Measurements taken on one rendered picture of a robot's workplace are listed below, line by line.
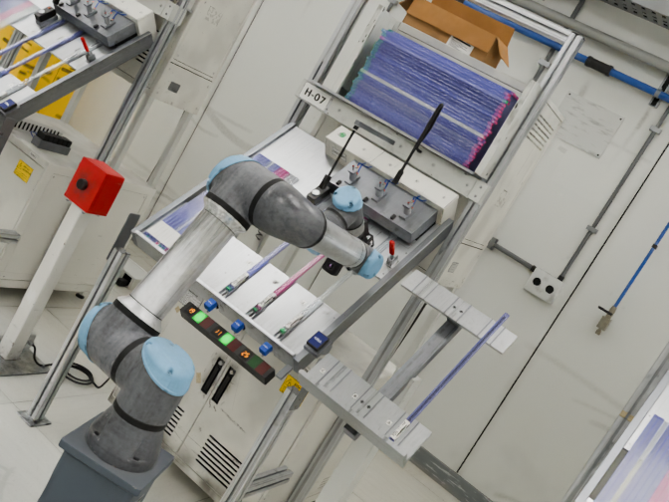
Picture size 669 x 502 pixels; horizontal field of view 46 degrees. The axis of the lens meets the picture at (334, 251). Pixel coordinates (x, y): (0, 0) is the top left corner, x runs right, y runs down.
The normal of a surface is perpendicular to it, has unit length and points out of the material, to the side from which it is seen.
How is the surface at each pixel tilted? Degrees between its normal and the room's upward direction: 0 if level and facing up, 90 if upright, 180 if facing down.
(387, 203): 46
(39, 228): 90
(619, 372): 90
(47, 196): 90
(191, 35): 90
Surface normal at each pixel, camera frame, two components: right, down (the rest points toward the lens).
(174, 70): 0.75, 0.51
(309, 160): 0.03, -0.65
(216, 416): -0.44, -0.08
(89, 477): -0.16, 0.09
